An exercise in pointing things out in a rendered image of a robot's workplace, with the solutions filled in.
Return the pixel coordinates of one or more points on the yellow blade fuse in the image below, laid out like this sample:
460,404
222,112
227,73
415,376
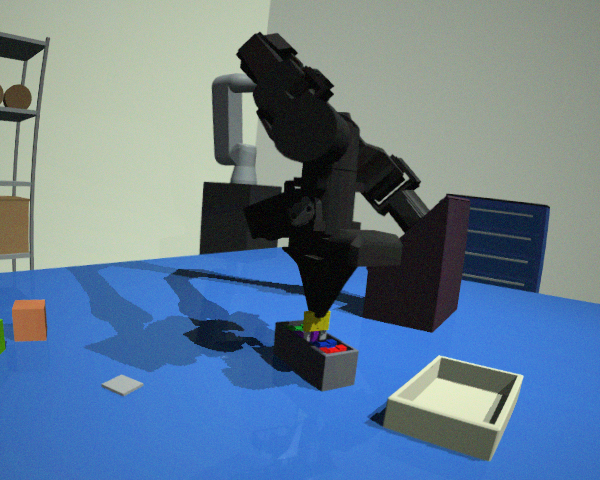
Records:
311,324

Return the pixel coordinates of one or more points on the orange block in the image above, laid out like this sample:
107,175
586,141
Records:
29,320

